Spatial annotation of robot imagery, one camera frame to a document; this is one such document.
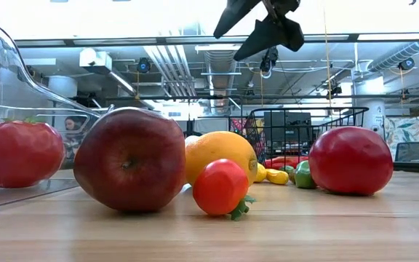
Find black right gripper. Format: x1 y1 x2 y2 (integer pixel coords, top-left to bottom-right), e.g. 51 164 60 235
212 0 305 62

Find orange citrus fruit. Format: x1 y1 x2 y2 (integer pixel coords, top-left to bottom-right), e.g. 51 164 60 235
184 131 260 186

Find black wire basket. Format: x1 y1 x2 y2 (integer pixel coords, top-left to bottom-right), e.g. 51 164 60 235
244 106 370 172

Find clear plastic bin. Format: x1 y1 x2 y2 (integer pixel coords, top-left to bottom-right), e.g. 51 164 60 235
0 16 116 215

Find black ceiling camera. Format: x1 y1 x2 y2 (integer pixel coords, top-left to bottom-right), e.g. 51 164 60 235
398 57 416 71
259 47 279 74
136 57 151 74

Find small green pepper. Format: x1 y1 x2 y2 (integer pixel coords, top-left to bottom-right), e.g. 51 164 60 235
292 159 318 190

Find grey office chair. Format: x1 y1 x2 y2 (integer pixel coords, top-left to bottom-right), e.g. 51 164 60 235
394 141 419 163

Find silver ceiling air duct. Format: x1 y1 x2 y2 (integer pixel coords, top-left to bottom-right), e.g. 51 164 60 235
204 49 240 114

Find black aluminium table frame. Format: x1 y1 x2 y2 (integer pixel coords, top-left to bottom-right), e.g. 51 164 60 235
393 162 419 175

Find long red pepper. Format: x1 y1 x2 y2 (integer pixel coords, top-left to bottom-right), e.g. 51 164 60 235
263 155 311 171

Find spiral ceiling duct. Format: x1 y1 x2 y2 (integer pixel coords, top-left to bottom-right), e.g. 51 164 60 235
367 40 419 73

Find red tomato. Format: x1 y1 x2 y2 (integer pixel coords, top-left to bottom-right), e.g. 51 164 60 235
0 116 67 189

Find dark red apple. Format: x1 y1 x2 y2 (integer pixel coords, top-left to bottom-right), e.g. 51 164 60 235
73 107 188 213

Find yellow banana toy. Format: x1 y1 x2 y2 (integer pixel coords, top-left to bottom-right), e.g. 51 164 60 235
266 168 290 186

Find dark computer monitors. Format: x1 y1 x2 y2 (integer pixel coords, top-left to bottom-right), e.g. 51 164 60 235
263 111 312 154

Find white round pillar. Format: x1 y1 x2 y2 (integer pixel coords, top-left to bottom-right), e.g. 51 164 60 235
47 75 79 99
353 78 387 138

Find person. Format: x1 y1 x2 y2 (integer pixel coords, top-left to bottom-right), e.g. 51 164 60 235
63 115 89 161

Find white ceiling box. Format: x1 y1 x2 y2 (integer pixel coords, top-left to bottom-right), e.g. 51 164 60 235
79 48 113 74

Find small cherry tomato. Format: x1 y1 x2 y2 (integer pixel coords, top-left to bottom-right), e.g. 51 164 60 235
192 158 257 222

